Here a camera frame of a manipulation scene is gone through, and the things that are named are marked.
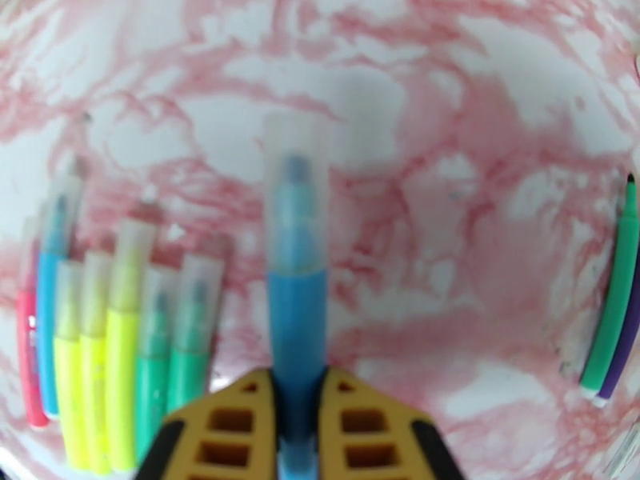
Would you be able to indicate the yellow marker pen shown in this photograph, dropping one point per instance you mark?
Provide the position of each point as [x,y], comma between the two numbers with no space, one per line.
[95,393]
[70,393]
[122,368]

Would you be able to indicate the purple marker pen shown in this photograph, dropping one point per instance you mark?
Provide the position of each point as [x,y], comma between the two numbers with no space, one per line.
[620,363]

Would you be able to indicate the blue marker pen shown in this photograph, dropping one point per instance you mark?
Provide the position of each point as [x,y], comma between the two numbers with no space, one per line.
[50,318]
[297,318]

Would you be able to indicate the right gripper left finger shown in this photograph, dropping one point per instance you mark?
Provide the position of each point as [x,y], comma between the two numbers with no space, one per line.
[235,433]

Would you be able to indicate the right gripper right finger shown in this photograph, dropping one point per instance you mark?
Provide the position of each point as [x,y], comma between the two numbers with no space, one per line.
[365,433]

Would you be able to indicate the pink marker pen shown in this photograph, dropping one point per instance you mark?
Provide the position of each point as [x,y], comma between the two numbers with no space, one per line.
[30,353]

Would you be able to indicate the green marker pen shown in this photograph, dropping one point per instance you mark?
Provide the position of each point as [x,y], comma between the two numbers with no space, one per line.
[152,393]
[617,293]
[187,373]

